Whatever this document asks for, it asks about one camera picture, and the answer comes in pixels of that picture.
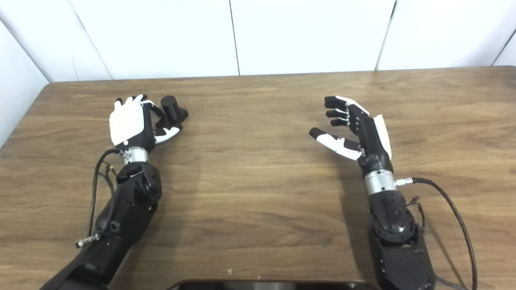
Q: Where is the thick black wrist cable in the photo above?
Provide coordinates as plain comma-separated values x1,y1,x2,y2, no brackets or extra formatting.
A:
395,177,479,290
75,149,122,249

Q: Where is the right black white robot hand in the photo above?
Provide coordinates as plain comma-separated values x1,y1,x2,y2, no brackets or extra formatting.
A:
309,95,394,178

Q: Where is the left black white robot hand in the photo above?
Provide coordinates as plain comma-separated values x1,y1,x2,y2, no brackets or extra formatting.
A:
109,95,181,152

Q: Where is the thin black wire bundle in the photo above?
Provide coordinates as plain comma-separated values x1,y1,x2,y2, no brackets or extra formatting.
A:
102,161,118,192
407,196,427,235

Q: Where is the black robot torso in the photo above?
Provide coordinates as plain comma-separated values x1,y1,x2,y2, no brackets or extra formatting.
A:
167,279,375,290

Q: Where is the black peg with square base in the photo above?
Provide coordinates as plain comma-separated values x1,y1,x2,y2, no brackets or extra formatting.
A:
155,95,189,130

